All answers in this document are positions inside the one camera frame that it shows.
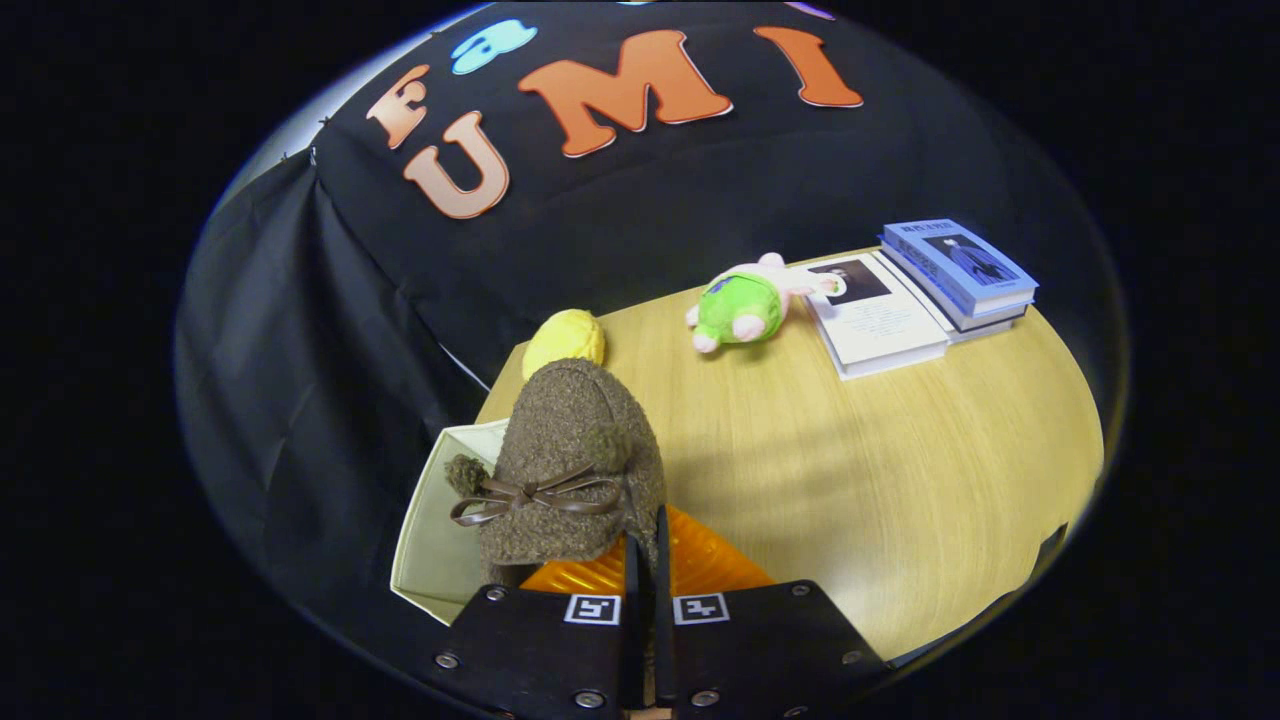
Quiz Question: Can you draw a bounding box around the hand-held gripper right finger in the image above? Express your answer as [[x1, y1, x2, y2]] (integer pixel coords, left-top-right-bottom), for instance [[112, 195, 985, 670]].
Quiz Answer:
[[655, 505, 891, 720]]

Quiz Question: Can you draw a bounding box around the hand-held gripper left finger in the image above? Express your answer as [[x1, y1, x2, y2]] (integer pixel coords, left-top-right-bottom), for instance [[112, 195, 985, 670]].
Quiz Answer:
[[435, 535, 646, 720]]

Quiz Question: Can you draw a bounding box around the brown fuzzy shoe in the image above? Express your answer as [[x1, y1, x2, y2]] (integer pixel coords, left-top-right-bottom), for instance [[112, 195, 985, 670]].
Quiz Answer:
[[445, 358, 668, 586]]

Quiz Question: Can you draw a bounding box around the beige fabric storage box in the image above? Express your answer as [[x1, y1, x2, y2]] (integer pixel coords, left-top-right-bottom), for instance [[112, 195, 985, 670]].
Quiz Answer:
[[390, 420, 511, 626]]

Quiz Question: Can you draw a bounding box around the yellow plush ball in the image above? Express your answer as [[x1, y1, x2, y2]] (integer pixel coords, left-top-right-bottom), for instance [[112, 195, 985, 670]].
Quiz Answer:
[[521, 309, 607, 381]]

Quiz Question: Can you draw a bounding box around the green and pink plush toy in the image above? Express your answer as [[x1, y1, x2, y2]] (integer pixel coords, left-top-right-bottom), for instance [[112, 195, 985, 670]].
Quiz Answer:
[[685, 252, 846, 354]]

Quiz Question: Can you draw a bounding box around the white book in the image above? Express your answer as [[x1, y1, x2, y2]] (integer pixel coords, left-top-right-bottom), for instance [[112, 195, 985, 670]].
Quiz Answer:
[[805, 252, 951, 381]]

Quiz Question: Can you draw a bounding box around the black backdrop cloth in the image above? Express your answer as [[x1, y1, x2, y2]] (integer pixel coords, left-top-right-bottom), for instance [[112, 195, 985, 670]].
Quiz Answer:
[[175, 0, 1131, 661]]

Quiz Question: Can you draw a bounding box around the blue book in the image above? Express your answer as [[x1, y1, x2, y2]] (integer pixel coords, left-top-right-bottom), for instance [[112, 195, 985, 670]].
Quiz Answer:
[[880, 218, 1039, 321], [878, 245, 1029, 344]]

